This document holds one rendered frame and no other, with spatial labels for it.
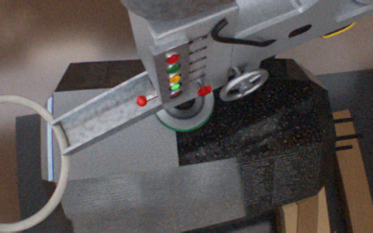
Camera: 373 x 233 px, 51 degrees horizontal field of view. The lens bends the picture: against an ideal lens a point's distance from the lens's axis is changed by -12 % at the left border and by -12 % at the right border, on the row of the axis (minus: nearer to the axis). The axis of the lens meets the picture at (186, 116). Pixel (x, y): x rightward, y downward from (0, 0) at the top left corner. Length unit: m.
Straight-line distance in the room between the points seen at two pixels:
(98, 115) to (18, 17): 1.77
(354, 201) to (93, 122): 1.55
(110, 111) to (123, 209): 0.40
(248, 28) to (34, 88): 1.88
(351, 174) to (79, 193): 1.50
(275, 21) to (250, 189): 0.73
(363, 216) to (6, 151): 2.16
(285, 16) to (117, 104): 0.62
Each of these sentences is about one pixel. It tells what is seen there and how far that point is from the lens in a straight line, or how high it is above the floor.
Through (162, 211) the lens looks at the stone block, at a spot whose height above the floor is 0.73.
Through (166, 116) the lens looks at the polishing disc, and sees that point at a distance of 1.52.
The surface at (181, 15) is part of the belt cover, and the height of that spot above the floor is 1.64.
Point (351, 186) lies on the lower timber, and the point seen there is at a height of 0.11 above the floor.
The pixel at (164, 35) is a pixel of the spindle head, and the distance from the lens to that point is 0.87.
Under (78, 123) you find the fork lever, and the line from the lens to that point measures 1.43.
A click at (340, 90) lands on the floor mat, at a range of 2.68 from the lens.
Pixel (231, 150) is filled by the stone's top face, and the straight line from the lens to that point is 1.52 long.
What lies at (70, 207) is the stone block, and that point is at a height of 0.78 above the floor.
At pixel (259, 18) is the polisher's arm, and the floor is 1.43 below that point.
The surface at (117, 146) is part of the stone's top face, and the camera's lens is 1.54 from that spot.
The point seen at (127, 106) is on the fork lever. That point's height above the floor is 1.05.
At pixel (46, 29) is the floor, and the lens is 2.91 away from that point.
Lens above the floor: 2.34
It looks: 71 degrees down
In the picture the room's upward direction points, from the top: 2 degrees counter-clockwise
